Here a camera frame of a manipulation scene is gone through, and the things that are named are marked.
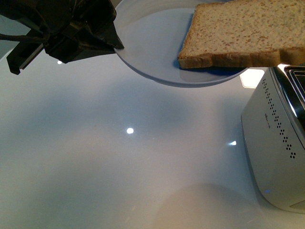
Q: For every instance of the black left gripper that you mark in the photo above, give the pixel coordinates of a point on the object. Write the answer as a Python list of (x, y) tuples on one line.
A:
[(67, 30)]

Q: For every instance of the white and chrome toaster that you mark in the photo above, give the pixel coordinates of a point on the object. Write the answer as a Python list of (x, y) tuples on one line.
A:
[(273, 123)]

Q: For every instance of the white round plate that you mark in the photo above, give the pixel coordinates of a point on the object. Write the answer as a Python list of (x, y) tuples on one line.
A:
[(152, 32)]

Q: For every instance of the slice of brown bread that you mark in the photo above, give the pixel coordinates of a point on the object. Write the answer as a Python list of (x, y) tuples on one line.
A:
[(245, 33)]

